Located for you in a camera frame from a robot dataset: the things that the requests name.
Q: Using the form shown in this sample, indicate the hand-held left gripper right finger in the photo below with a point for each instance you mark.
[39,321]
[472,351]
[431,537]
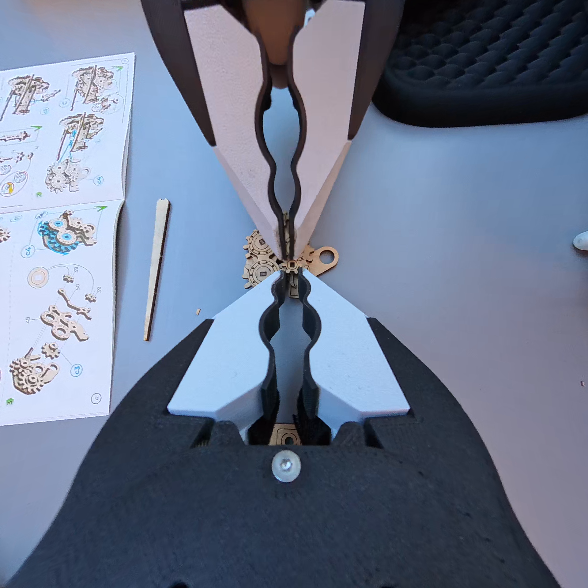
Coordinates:
[353,363]

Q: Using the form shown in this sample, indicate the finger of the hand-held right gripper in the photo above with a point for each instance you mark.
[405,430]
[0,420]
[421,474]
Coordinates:
[330,115]
[229,115]

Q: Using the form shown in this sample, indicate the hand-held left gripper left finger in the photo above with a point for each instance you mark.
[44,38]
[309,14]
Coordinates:
[229,363]

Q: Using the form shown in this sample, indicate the wooden gear assembly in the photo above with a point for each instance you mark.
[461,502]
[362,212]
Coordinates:
[262,271]

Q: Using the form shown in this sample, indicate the small wooden gear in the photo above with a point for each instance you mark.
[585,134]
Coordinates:
[292,265]

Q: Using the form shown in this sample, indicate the person's right hand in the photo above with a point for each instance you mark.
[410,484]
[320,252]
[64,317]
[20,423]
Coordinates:
[275,32]

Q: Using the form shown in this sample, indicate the punched wooden parts sheet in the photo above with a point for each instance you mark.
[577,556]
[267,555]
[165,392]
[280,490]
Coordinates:
[287,434]

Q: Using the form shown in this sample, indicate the tapered wooden stick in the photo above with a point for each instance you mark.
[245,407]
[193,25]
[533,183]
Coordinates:
[156,271]

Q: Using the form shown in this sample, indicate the black honeycomb pad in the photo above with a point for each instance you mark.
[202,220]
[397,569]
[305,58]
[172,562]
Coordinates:
[482,59]

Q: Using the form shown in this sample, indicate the assembly instruction booklet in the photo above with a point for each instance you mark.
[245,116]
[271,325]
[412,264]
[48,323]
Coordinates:
[69,183]

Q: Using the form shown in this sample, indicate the white earbud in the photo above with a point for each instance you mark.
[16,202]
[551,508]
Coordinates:
[581,241]

